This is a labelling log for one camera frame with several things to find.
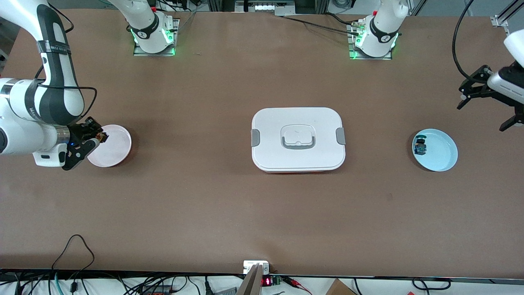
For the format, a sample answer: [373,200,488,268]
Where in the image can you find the pink round plate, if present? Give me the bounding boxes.
[87,125,132,168]

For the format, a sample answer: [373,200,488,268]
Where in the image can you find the light blue round plate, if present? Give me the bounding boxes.
[411,128,458,172]

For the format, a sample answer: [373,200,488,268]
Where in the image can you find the black power strip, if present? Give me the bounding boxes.
[141,285,172,295]

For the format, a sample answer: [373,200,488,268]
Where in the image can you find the small white box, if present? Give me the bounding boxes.
[243,260,270,274]

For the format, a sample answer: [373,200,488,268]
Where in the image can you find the metal device white sockets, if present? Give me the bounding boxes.
[235,0,296,16]

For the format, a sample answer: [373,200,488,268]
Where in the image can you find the brown cardboard box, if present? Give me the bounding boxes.
[325,279,357,295]

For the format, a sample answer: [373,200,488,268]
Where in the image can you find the red clip lead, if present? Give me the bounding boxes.
[282,277,312,295]

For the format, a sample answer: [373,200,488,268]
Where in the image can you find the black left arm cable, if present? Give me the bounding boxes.
[452,0,481,80]

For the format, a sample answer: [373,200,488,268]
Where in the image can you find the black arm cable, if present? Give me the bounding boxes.
[35,2,98,123]
[452,0,481,80]

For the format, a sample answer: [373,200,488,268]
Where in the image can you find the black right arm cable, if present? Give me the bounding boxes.
[35,2,98,123]

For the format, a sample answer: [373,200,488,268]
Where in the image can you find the aluminium frame rail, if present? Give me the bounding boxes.
[490,0,524,37]

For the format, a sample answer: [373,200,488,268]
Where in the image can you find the green-capped push button switch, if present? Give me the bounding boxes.
[413,134,428,156]

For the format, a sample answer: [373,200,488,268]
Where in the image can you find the black looped cable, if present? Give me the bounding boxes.
[51,234,95,292]

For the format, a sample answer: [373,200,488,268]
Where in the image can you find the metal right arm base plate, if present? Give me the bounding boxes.
[133,18,180,57]

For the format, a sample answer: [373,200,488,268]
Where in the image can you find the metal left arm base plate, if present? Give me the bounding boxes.
[348,23,393,61]

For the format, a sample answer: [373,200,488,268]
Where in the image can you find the thick black table cable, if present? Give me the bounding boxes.
[323,12,361,26]

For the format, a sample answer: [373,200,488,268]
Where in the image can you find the thin black table cable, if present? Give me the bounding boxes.
[280,14,361,34]

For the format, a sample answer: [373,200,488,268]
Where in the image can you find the aluminium extrusion post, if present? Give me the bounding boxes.
[208,0,236,13]

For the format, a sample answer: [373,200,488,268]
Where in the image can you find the black oval cable loop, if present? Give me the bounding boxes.
[411,278,452,290]

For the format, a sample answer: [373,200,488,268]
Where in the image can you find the grey wedge post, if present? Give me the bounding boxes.
[237,264,263,295]

